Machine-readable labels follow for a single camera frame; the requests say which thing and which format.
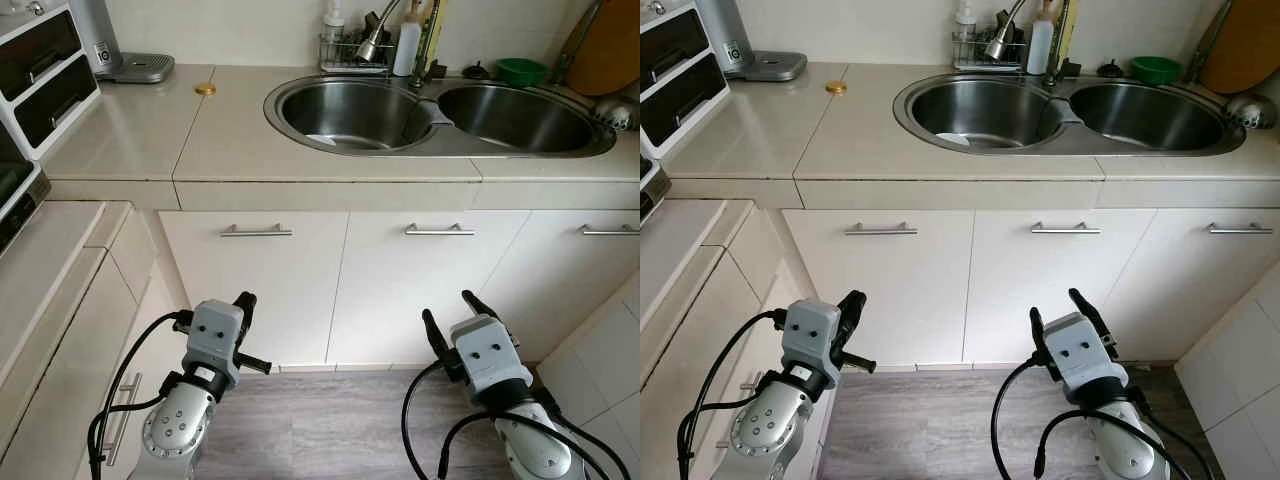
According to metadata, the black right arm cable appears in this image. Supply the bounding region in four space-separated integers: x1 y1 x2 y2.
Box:
402 358 631 480
990 355 1216 480

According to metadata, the round wooden cutting board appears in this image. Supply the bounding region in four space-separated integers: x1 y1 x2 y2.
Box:
565 0 641 98
1200 0 1280 96

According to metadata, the silver coffee machine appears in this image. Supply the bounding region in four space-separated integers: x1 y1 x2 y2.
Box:
68 0 176 84
695 0 809 83

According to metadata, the tall yellow bottle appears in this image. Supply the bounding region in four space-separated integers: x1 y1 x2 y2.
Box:
425 0 447 71
1052 0 1076 71

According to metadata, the white unit with black drawers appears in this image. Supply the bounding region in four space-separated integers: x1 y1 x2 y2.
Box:
640 0 729 159
0 0 101 161

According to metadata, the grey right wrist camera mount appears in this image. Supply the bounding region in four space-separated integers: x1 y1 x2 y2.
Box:
1043 312 1127 391
450 314 532 387

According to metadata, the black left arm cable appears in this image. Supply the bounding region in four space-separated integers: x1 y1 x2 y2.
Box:
676 309 787 480
86 310 193 480

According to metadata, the black microwave oven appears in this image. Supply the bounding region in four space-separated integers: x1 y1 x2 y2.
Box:
0 120 53 256

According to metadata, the steel wire sink rack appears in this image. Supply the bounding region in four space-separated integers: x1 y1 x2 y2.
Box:
318 33 396 73
950 32 1029 71

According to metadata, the white cabinet door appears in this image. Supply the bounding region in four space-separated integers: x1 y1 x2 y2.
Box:
640 250 801 480
325 208 533 367
0 250 196 480
783 208 976 366
478 208 641 363
160 209 351 367
1100 208 1280 363
962 208 1161 364

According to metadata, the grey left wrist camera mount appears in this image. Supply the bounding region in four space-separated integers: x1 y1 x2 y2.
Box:
185 299 249 387
780 298 844 377

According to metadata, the green plastic bowl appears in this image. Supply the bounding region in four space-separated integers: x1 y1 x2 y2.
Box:
495 57 549 88
1130 55 1184 86

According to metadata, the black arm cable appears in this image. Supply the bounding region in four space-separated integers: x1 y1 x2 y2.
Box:
86 310 193 480
402 358 631 480
990 355 1216 480
676 309 787 480

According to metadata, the plain white plastic bottle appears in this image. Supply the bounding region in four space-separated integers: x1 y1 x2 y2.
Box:
1027 10 1056 76
393 12 423 78

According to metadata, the steel flexible kitchen faucet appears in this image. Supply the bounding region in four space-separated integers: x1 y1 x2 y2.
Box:
357 0 446 89
985 0 1076 86

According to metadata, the dark long utensil handle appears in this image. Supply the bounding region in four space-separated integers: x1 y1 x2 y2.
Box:
553 0 603 86
1185 0 1233 83

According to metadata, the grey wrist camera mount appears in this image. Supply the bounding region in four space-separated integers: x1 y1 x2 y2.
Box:
780 298 844 377
1043 312 1127 391
185 299 249 387
450 314 532 387

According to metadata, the stainless steel double sink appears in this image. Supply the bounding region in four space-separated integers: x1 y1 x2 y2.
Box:
263 75 618 159
893 72 1248 157

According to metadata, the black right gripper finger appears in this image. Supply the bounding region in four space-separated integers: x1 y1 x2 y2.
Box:
1067 287 1121 351
421 308 451 363
1029 306 1053 366
461 289 522 349

